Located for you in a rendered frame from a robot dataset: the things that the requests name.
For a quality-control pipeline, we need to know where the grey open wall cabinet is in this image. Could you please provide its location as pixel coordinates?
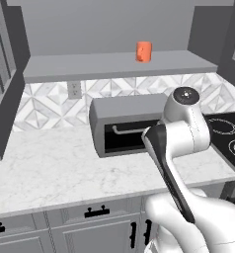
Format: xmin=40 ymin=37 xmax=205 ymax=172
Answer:
xmin=5 ymin=0 xmax=235 ymax=84

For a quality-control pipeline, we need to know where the black hob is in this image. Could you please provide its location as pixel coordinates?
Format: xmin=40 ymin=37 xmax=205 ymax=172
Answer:
xmin=201 ymin=111 xmax=235 ymax=176

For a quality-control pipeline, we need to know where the grey cupboard door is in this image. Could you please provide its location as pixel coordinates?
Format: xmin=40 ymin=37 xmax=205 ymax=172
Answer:
xmin=139 ymin=211 xmax=157 ymax=253
xmin=49 ymin=214 xmax=142 ymax=253
xmin=0 ymin=234 xmax=43 ymax=253

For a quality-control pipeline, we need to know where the narrow grey drawer front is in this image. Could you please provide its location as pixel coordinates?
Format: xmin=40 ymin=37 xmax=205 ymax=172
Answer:
xmin=0 ymin=212 xmax=38 ymax=244

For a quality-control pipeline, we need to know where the black cupboard door handle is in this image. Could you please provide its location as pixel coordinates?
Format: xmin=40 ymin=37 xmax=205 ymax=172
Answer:
xmin=143 ymin=218 xmax=153 ymax=247
xmin=129 ymin=221 xmax=138 ymax=250

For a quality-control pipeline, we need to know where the grey toaster oven handle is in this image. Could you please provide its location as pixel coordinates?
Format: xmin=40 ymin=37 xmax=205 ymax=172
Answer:
xmin=112 ymin=125 xmax=157 ymax=136

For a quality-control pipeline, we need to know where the white wall outlet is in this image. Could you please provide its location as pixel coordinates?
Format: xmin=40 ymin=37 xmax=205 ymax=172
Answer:
xmin=66 ymin=80 xmax=83 ymax=100

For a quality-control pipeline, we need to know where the orange cup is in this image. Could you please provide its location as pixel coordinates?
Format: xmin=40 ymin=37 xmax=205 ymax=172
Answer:
xmin=135 ymin=41 xmax=153 ymax=63

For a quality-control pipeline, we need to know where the grey oven front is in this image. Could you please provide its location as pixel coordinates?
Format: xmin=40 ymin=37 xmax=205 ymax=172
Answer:
xmin=220 ymin=179 xmax=235 ymax=210

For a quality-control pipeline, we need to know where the wide grey drawer front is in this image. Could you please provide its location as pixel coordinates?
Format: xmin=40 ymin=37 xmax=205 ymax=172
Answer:
xmin=43 ymin=197 xmax=143 ymax=229

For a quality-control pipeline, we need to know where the grey toaster oven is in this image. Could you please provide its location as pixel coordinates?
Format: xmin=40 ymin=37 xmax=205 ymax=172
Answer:
xmin=88 ymin=93 xmax=170 ymax=159

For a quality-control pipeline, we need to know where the grey glass-paned cabinet door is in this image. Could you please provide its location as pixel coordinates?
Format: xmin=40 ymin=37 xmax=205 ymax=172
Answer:
xmin=0 ymin=0 xmax=32 ymax=176
xmin=217 ymin=0 xmax=235 ymax=94

